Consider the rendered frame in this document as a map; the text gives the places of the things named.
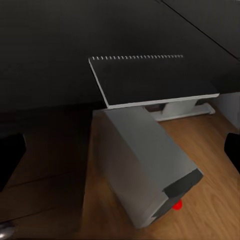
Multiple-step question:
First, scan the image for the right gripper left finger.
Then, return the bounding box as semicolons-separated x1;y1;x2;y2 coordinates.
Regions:
0;133;26;193

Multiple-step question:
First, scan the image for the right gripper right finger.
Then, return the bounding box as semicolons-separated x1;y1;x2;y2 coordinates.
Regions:
224;133;240;173

